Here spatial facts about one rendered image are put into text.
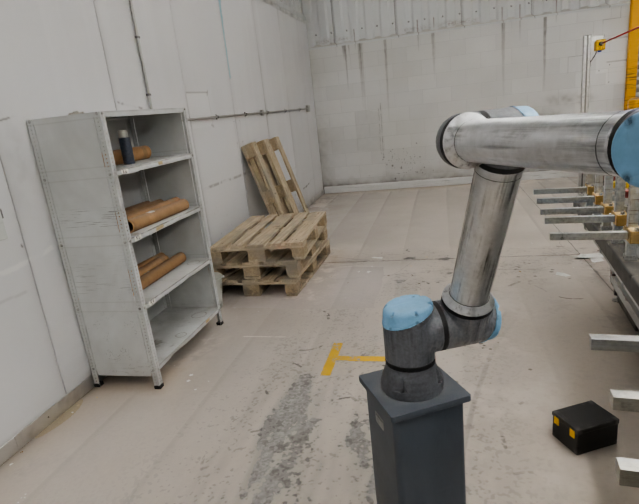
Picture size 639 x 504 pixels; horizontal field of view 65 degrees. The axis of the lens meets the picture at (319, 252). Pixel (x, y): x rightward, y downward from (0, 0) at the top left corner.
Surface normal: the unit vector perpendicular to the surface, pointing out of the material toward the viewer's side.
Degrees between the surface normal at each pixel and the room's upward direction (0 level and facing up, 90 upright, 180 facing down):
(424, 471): 90
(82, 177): 90
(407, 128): 90
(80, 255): 90
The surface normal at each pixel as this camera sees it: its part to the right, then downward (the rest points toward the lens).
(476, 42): -0.22, 0.29
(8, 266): 0.97, -0.04
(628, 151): -0.95, 0.18
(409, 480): 0.29, 0.23
